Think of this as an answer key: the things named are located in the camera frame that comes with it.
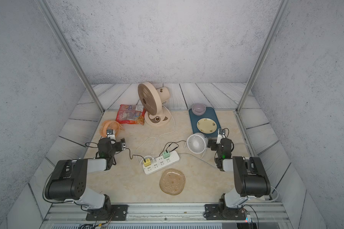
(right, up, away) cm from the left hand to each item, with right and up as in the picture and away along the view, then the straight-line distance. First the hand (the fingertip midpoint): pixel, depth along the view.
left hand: (118, 138), depth 95 cm
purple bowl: (+56, +21, +23) cm, 64 cm away
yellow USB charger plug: (+21, -14, -10) cm, 27 cm away
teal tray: (+67, +17, +24) cm, 73 cm away
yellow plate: (+61, +8, +16) cm, 64 cm away
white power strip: (+29, -14, -6) cm, 33 cm away
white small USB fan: (+51, -2, -5) cm, 51 cm away
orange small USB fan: (-6, +9, +1) cm, 11 cm away
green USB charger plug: (+32, -9, -7) cm, 34 cm away
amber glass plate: (+35, -24, -10) cm, 44 cm away
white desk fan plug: (+24, -13, -7) cm, 28 cm away
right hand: (+65, +1, -1) cm, 65 cm away
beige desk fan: (+23, +24, -4) cm, 34 cm away
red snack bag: (+3, +17, +16) cm, 23 cm away
